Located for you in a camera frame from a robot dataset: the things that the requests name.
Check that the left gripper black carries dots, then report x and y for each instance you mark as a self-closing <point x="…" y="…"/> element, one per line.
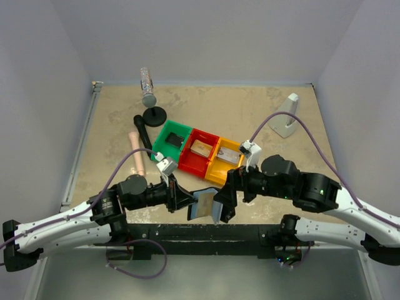
<point x="172" y="195"/>

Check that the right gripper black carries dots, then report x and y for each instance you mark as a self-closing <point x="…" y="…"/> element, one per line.
<point x="231" y="186"/>

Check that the black leather card holder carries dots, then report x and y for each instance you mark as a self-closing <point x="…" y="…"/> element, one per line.
<point x="217" y="207"/>

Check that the gold VIP card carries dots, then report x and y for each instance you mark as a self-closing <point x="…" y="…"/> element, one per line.
<point x="205" y="204"/>

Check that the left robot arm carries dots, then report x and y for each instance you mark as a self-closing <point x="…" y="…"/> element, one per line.
<point x="99" y="220"/>

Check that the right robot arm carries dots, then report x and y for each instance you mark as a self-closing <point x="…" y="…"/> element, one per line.
<point x="314" y="193"/>

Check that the silver cards in yellow bin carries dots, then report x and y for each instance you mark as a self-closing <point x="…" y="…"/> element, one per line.
<point x="228" y="155"/>

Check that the gold cards in red bin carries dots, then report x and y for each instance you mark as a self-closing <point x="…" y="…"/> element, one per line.
<point x="201" y="148"/>

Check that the yellow plastic bin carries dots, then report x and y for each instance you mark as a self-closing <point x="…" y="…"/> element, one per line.
<point x="218" y="167"/>

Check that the red plastic bin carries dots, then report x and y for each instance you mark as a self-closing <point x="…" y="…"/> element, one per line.
<point x="196" y="154"/>

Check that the green plastic bin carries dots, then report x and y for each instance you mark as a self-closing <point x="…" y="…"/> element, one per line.
<point x="166" y="149"/>

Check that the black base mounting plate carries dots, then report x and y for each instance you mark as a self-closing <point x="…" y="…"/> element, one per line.
<point x="258" y="240"/>

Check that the pink cylinder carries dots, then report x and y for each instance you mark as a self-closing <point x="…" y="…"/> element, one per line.
<point x="134" y="139"/>

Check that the glitter tube on black stand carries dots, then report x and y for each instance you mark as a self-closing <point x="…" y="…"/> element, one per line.
<point x="154" y="115"/>

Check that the white wedge stand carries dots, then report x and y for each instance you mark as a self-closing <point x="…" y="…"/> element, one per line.
<point x="283" y="124"/>

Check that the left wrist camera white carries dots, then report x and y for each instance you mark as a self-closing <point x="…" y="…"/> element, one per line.
<point x="166" y="164"/>

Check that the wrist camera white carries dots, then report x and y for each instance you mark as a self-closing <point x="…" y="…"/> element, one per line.
<point x="252" y="153"/>
<point x="166" y="164"/>

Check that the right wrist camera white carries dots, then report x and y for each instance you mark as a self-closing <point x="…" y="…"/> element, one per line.
<point x="252" y="153"/>

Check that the black bin handle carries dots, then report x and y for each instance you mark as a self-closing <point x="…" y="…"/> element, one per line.
<point x="141" y="127"/>

